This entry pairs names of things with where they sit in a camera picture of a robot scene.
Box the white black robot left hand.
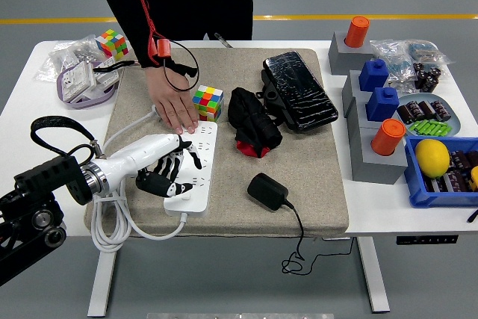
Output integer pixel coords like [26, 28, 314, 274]
[96, 133, 204, 199]

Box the person's right hand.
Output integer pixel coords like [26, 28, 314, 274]
[143, 63, 200, 136]

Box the white power strip with cord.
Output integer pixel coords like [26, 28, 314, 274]
[90, 104, 219, 255]

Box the black power adapter with cord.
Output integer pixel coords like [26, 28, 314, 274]
[246, 172, 355, 276]

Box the multicoloured puzzle cube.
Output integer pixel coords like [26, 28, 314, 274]
[192, 84, 224, 123]
[95, 28, 129, 61]

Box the orange wrist device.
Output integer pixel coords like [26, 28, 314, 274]
[156, 39, 172, 59]

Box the purple tray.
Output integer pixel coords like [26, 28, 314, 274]
[56, 60, 121, 110]

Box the grey pen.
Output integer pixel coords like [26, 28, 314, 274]
[214, 32, 235, 49]

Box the clear bag of white parts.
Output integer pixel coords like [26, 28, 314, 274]
[35, 34, 100, 81]

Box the black glossy flat case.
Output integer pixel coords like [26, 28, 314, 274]
[262, 50, 339, 132]

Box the white table leg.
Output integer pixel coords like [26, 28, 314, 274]
[356, 237, 391, 313]
[87, 250, 119, 317]

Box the grey-brown fabric mat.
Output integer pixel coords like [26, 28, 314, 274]
[84, 48, 350, 238]

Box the grey block holder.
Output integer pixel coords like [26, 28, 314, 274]
[328, 30, 374, 75]
[341, 69, 366, 109]
[345, 95, 374, 131]
[350, 126, 409, 185]

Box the orange cylinder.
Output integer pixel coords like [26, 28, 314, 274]
[344, 16, 370, 49]
[370, 118, 407, 156]

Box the blue bottle-shaped block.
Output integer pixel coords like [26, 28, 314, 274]
[364, 87, 400, 122]
[358, 59, 390, 92]

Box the clear bag of blue parts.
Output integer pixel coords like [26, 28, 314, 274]
[369, 38, 416, 84]

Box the clear bag of small screws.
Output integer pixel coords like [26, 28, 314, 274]
[388, 71, 416, 93]

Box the black capacitor cluster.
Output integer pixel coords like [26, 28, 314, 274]
[412, 61, 444, 93]

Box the clear bag of blue components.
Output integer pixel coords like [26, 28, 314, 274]
[405, 39, 451, 65]

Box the green battery pile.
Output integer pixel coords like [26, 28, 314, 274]
[409, 119, 453, 137]

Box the blue plastic bin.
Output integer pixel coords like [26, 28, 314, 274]
[404, 135, 478, 208]

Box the yellow lemon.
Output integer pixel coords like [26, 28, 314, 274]
[414, 138, 451, 179]

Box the light blue plate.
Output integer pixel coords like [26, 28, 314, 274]
[395, 93, 461, 137]

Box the black table control panel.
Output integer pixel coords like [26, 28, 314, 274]
[396, 235, 459, 246]

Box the dark brown capacitor pile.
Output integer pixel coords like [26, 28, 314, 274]
[425, 149, 478, 193]

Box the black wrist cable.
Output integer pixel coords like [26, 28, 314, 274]
[163, 40, 199, 93]

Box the black plastic bracket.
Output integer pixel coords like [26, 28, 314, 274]
[255, 69, 289, 128]

